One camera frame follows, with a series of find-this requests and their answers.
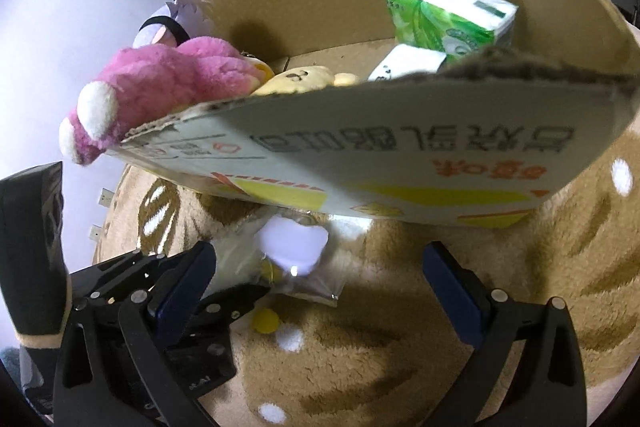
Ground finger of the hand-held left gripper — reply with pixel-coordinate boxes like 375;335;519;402
69;252;193;307
192;283;273;323

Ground pink plush bear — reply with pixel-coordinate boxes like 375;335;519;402
59;36;261;165

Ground green tissue pack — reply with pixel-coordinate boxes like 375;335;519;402
379;0;519;65

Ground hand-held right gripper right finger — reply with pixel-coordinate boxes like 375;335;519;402
422;241;587;427

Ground printed cardboard box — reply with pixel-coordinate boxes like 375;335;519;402
107;0;640;228

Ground small yellow ball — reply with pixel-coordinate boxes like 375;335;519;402
251;308;281;334

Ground white printed tissue pack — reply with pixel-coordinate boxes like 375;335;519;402
367;44;448;82

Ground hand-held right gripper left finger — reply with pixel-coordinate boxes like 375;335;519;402
52;242;218;427

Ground purple plush doll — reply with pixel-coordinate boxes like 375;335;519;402
132;0;216;46

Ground clear plastic bag with toy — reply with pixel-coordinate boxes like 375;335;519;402
210;212;346;308

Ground yellow plush toy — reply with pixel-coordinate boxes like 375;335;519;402
250;64;358;98

